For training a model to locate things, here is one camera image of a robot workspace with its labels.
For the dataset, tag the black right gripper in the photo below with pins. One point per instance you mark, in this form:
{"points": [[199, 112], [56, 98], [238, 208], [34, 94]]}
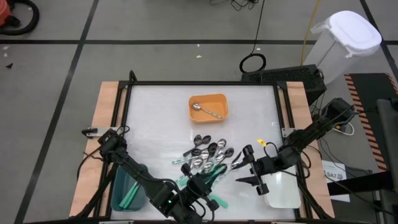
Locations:
{"points": [[262, 166]]}

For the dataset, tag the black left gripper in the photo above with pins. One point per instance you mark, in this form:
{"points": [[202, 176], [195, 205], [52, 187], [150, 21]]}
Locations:
{"points": [[197, 188]]}

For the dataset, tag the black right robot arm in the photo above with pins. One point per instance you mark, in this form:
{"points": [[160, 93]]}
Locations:
{"points": [[314, 135]]}

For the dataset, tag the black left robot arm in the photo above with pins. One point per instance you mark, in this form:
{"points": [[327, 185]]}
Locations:
{"points": [[140, 177]]}

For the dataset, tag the white plastic bin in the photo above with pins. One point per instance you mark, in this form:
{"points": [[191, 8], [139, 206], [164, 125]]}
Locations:
{"points": [[283, 193]]}

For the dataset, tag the gray metal mounting plate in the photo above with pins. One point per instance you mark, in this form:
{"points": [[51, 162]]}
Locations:
{"points": [[286, 132], [93, 131]]}

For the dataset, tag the orange plastic bin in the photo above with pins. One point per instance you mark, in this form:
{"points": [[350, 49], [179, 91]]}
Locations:
{"points": [[211, 101]]}

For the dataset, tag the white paper label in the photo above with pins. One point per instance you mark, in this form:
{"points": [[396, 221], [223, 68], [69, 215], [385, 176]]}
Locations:
{"points": [[334, 174]]}

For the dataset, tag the teal plastic bin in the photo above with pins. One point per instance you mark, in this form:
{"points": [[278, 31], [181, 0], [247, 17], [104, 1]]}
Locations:
{"points": [[119, 186]]}

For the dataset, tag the black computer case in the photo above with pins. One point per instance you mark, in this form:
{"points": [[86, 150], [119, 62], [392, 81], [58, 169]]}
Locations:
{"points": [[289, 76]]}

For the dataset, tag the black beam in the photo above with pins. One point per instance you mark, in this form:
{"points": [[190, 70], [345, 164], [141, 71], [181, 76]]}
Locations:
{"points": [[360, 186]]}

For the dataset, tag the hazard striped black mat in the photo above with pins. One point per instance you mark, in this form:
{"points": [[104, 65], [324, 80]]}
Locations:
{"points": [[367, 90]]}

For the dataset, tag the white trash can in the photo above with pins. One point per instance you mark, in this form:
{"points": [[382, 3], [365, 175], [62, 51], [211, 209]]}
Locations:
{"points": [[351, 31]]}

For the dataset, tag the black floor scrap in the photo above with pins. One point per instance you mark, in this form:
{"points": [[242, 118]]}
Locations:
{"points": [[9, 65]]}

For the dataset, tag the orange vacuum cleaner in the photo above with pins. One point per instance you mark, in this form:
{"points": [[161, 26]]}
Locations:
{"points": [[3, 12]]}

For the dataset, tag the black diagonal frame strut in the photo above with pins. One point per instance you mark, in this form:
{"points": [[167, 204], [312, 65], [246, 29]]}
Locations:
{"points": [[98, 193], [311, 199]]}

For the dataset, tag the dark gray post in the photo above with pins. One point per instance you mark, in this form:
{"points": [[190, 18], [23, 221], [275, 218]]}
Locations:
{"points": [[388, 140]]}

